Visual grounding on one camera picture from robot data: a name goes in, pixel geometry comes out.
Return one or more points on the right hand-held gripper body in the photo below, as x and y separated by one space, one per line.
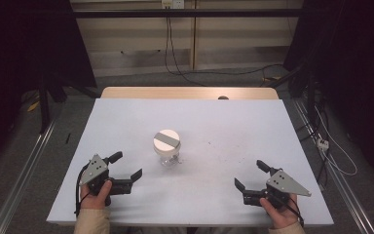
284 183

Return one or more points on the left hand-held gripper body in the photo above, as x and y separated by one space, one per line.
93 170

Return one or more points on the grey tape strip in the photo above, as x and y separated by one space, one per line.
167 139

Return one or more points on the person's left hand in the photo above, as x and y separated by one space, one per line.
94 201

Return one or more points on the person's right hand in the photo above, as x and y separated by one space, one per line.
284 216

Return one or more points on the black marker pen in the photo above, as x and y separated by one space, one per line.
67 138

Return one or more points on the white power strip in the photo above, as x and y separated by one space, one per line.
323 144

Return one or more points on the dark round table grommet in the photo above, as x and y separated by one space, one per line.
223 97

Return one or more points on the black tripod stand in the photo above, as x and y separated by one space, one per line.
44 107

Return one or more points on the black metal stand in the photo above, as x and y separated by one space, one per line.
311 97

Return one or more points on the yellow floor tape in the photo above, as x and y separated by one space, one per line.
33 106

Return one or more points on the wooden table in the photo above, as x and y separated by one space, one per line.
175 92

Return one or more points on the black curtain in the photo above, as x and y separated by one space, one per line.
13 48
363 65

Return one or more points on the black horizontal bar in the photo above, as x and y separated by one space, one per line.
207 13

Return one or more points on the aluminium floor rail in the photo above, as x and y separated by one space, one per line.
347 195
22 175

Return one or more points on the white wall socket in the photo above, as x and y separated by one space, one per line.
172 3

